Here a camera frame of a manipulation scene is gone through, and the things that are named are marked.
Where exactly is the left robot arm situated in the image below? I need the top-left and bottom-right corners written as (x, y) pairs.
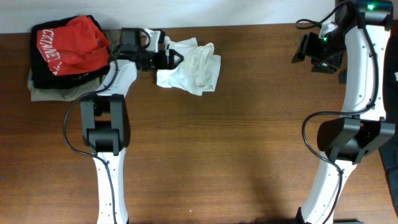
top-left (80, 50), bottom-right (184, 224)

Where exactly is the khaki folded garment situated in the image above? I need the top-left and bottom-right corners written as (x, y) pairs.
top-left (27, 29), bottom-right (122, 103)

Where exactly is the red folded shirt white lettering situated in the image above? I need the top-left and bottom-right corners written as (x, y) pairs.
top-left (36, 16), bottom-right (109, 77)

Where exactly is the black garment at right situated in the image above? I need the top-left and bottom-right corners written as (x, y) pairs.
top-left (338, 29), bottom-right (398, 215)

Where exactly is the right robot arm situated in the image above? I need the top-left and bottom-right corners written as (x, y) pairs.
top-left (292, 0), bottom-right (396, 224)

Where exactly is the white t-shirt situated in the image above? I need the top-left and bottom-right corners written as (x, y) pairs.
top-left (156, 36), bottom-right (221, 96)

